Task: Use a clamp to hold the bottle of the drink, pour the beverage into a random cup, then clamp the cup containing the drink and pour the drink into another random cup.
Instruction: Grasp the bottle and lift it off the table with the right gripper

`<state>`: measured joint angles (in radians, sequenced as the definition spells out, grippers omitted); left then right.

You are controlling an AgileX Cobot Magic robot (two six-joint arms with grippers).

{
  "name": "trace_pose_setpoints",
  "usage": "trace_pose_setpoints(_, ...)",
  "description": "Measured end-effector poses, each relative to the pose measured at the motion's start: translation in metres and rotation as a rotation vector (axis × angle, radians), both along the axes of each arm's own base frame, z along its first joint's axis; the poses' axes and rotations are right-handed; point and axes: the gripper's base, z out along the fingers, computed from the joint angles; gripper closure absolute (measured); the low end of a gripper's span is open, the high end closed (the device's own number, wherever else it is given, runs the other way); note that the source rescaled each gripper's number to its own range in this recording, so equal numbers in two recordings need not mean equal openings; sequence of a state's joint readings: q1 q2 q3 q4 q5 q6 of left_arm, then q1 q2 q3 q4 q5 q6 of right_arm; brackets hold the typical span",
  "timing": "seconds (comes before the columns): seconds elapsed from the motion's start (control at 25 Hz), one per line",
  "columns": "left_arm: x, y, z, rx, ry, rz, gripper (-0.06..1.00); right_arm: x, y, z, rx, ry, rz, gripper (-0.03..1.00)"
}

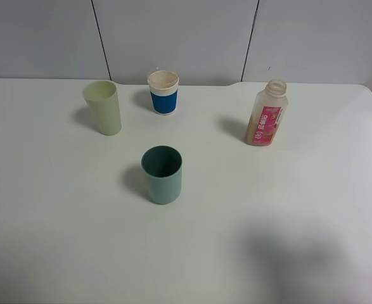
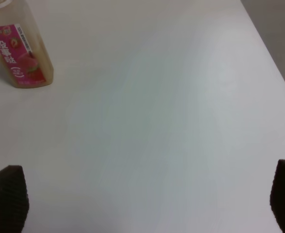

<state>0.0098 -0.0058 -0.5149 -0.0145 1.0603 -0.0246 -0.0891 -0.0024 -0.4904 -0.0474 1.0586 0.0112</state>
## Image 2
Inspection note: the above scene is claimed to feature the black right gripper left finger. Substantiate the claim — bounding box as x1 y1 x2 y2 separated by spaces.
0 165 30 233

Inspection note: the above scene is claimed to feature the pink label drink bottle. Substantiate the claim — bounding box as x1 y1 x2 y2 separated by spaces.
0 0 54 89

